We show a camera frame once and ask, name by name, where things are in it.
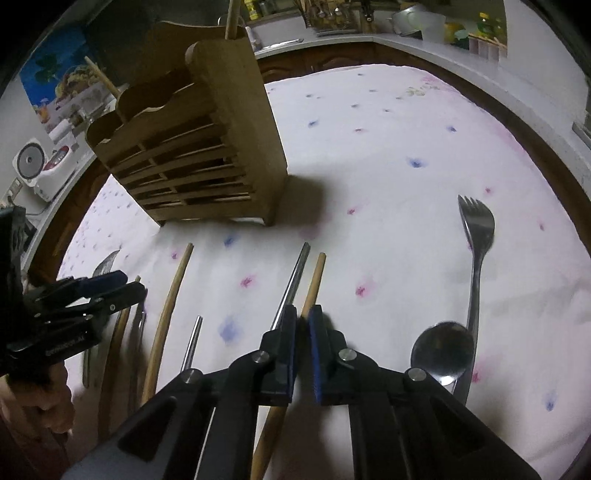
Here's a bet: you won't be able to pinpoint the white floral tablecloth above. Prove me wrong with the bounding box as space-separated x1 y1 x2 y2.
55 64 591 480

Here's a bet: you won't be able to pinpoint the row of small cups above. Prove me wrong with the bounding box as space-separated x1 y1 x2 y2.
468 37 503 59

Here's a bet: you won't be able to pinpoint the metal spoon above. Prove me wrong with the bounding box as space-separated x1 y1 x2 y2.
410 322 476 387

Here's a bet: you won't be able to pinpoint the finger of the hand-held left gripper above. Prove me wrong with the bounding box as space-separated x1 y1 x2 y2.
34 281 148 324
32 270 128 305

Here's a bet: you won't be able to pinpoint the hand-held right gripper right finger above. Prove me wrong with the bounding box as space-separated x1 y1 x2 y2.
308 305 543 480

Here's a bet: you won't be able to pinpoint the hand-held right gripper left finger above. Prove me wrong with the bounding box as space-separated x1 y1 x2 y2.
60 305 298 480

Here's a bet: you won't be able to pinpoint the person's left hand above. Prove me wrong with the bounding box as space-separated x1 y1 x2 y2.
0 364 77 435

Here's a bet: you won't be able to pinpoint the tropical fruit wall poster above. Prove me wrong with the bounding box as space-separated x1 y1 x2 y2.
19 25 116 134

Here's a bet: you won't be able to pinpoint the stacked metal bowls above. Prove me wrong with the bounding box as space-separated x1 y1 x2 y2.
392 4 428 37

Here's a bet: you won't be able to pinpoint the clear plastic jug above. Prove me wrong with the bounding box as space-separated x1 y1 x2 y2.
418 11 447 44

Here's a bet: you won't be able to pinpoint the white rice cooker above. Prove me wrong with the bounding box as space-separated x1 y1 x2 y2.
12 137 77 202

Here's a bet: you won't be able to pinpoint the countertop utensil rack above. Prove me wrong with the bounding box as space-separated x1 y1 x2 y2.
302 0 372 34

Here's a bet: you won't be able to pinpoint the wooden slatted utensil holder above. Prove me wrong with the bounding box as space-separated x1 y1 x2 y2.
84 21 289 228

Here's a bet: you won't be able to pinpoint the metal fork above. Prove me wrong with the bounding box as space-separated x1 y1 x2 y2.
450 194 496 407
82 250 122 388

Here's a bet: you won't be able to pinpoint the metal chopstick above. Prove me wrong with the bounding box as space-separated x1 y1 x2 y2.
179 316 204 372
270 242 311 332

